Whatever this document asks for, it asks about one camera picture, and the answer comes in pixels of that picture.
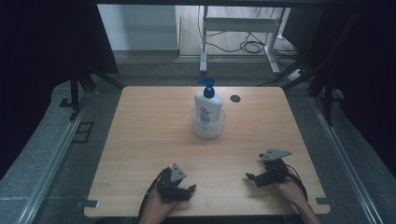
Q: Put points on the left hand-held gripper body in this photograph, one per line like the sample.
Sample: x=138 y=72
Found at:
x=172 y=183

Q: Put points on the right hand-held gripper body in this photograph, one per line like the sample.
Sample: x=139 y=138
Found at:
x=275 y=166

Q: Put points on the translucent white plastic container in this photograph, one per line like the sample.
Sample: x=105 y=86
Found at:
x=208 y=124

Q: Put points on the white pump bottle blue cap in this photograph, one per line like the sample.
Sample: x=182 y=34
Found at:
x=208 y=105

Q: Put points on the person's left hand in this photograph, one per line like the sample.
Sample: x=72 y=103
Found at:
x=160 y=203

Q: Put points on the person's right hand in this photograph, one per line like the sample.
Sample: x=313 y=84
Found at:
x=291 y=191

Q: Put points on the dark round table grommet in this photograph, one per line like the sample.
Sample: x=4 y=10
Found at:
x=235 y=98

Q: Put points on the white power strip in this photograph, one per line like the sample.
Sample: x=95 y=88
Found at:
x=295 y=75

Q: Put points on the black tripod stand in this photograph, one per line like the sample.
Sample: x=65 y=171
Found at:
x=323 y=84
x=81 y=82

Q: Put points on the black curtain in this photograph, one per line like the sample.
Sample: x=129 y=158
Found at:
x=361 y=68
x=40 y=62

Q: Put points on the aluminium floor rail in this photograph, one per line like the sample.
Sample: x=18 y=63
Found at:
x=53 y=161
x=345 y=155

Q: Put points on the grey table edge bracket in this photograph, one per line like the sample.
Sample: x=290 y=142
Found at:
x=87 y=203

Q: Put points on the white metal desk frame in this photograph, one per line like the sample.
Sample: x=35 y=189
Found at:
x=236 y=24

